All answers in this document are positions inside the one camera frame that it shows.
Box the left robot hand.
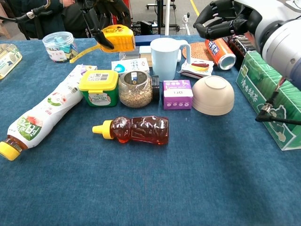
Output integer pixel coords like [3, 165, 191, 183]
[79, 0, 132, 50]

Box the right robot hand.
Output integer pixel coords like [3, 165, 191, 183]
[193, 0, 289, 51]

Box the yellow tape measure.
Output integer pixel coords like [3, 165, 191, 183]
[70, 24, 136, 64]

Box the dark tea bottle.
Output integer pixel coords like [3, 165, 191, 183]
[225, 34, 257, 69]

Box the black box on floor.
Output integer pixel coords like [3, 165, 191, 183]
[140, 20, 153, 35]

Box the navy blue box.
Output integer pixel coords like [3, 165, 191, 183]
[134, 34, 163, 47]

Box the black floor stand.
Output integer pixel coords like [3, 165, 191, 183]
[146, 0, 181, 35]

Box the transparent plastic case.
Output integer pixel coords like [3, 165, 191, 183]
[119, 46, 152, 59]

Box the orange soda can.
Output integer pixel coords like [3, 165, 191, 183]
[205, 37, 237, 71]

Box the white box with blue print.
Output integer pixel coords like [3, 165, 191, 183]
[111, 57, 150, 75]

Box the clear jar of clips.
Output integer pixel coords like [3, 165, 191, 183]
[42, 32, 79, 63]

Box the round woven coaster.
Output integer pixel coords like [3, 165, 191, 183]
[182, 41, 214, 62]

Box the white power strip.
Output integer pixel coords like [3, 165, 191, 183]
[182, 12, 191, 36]

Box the light blue mug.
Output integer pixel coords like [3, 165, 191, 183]
[150, 37, 191, 81]

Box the black office chair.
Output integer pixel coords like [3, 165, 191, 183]
[21, 10, 54, 40]

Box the clear box of green teabags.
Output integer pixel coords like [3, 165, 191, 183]
[236, 50, 301, 151]

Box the cake snack packet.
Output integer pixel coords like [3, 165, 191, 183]
[180, 58, 214, 79]

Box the green tub with yellow lid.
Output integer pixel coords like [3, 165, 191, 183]
[79, 70, 119, 107]

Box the glass jar of seeds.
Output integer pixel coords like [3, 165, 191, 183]
[118, 70, 160, 108]

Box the upturned beige bowl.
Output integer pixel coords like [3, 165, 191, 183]
[191, 75, 235, 116]

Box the wooden furniture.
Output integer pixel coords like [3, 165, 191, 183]
[0, 2, 11, 40]

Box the clear bottle of yellow liquid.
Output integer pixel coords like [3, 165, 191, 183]
[0, 43, 23, 80]

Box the small purple box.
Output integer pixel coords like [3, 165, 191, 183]
[162, 80, 194, 111]

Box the white-labelled tea bottle yellow cap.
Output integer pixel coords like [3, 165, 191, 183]
[0, 64, 98, 161]

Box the bear-shaped honey bottle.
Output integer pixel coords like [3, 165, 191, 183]
[92, 115, 169, 146]

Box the blue table cloth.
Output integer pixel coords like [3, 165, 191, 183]
[0, 32, 301, 226]

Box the white frame pole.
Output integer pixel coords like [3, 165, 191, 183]
[164, 0, 171, 36]

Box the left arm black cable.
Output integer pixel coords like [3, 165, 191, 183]
[0, 0, 55, 23]

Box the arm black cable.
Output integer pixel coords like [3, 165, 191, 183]
[255, 77, 301, 125]
[0, 0, 55, 23]

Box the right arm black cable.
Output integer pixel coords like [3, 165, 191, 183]
[255, 77, 301, 125]

